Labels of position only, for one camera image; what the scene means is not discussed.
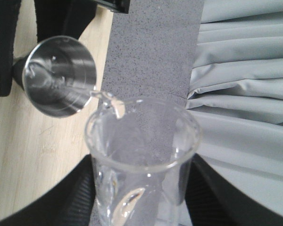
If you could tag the wooden cutting board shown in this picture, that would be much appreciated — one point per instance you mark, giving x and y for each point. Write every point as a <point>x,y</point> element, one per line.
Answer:
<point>38,151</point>

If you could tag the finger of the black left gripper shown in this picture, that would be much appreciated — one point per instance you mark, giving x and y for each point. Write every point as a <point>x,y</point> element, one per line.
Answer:
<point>63,17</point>
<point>9,11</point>

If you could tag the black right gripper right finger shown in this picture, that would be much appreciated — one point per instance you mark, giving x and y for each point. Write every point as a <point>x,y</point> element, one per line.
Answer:
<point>212,201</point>

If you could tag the steel double jigger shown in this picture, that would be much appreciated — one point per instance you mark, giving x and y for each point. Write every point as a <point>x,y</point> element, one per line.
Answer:
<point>57,76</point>

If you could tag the clear glass beaker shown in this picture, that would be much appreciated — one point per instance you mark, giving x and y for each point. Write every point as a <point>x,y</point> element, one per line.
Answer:
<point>141,152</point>

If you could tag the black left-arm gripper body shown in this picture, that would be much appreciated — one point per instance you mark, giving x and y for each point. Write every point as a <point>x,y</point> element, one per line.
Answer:
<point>116,6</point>

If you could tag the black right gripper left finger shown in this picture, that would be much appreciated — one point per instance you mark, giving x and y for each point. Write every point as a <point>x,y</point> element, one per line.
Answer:
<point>69,203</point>

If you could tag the grey curtain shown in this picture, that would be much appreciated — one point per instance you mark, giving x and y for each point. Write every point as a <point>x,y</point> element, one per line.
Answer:
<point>236,94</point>

